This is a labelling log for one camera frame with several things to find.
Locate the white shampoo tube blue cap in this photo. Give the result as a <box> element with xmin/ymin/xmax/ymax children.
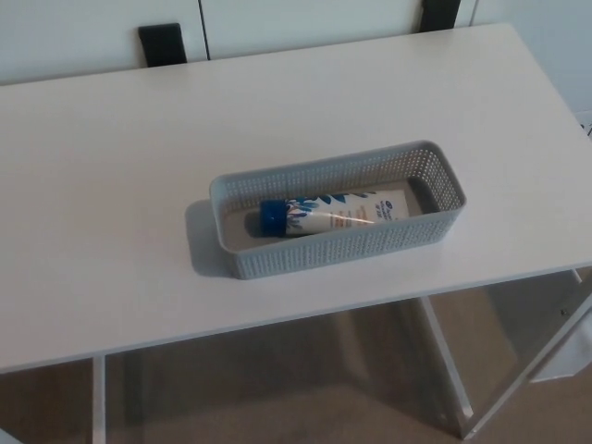
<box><xmin>258</xmin><ymin>190</ymin><xmax>411</xmax><ymax>240</ymax></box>

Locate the small grey perforated plastic basket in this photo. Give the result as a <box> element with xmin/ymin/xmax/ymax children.
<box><xmin>208</xmin><ymin>139</ymin><xmax>468</xmax><ymax>281</ymax></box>

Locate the white table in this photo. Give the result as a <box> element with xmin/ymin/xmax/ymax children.
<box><xmin>0</xmin><ymin>22</ymin><xmax>592</xmax><ymax>444</ymax></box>

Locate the black bracket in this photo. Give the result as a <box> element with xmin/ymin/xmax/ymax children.
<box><xmin>138</xmin><ymin>22</ymin><xmax>188</xmax><ymax>68</ymax></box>
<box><xmin>419</xmin><ymin>0</ymin><xmax>460</xmax><ymax>34</ymax></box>

